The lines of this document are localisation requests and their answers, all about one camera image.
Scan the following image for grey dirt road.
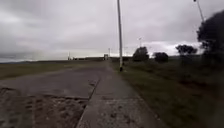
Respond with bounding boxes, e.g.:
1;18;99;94
0;63;105;100

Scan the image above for small dark tree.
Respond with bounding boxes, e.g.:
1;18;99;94
152;51;170;64
132;46;150;63

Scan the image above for wide flat-topped tree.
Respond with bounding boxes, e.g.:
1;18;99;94
175;43;199;57

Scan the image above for flat grass field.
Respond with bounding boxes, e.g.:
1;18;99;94
0;59;105;81

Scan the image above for grass verge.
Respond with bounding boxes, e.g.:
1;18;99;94
111;55;224;128

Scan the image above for large dark tree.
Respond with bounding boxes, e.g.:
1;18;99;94
196;9;224;66

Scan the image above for grid paver ground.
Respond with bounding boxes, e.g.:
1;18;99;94
0;86;90;128

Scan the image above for low distant building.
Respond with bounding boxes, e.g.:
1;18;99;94
71;53;110;62

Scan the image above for grey concrete path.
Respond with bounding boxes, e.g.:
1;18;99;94
75;61;169;128

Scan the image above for pale street lamp post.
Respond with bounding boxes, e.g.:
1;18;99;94
116;0;125;73

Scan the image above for tall leaning lamp post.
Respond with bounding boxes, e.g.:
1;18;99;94
193;0;205;24

